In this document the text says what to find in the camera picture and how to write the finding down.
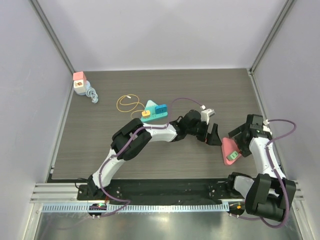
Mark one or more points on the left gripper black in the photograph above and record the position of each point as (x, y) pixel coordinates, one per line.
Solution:
(212, 138)

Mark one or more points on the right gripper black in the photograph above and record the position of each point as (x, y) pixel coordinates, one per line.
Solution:
(242, 139)

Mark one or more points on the pink triangular power socket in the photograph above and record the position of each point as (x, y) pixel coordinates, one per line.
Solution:
(228, 146)

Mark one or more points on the green usb charger plug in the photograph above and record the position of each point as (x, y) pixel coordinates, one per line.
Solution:
(233, 156)

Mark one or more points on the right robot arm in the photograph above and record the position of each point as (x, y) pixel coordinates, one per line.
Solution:
(269, 195)

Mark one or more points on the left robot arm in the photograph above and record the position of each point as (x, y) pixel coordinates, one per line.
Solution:
(130, 140)

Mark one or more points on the blue charger plug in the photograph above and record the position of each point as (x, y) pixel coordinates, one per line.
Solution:
(161, 109)

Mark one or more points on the teal triangular power socket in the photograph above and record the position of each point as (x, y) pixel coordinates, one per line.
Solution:
(150, 105)

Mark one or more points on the orange charger plug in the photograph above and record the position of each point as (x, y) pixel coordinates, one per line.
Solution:
(145, 114)

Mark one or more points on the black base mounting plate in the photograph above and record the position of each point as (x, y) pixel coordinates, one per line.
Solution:
(171, 191)

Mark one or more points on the pink white cube charger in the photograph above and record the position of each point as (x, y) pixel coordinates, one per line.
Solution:
(79, 83)

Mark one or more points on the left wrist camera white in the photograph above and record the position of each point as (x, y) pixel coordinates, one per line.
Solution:
(206, 114)

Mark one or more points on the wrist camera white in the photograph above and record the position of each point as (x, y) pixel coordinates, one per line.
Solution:
(206, 114)
(267, 129)

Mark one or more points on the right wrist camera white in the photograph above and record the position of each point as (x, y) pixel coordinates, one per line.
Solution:
(267, 129)

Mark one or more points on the slotted cable duct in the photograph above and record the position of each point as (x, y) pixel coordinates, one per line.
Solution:
(108, 208)

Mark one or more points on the right aluminium frame post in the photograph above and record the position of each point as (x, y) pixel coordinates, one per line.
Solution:
(272, 34)

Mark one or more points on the aluminium frame post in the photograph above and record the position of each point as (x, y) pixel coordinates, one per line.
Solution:
(51, 33)
(272, 34)

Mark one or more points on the aluminium front rail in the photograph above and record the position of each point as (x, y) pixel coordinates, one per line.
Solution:
(68, 193)

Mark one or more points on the left aluminium frame post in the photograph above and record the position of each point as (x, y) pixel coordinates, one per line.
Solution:
(51, 33)

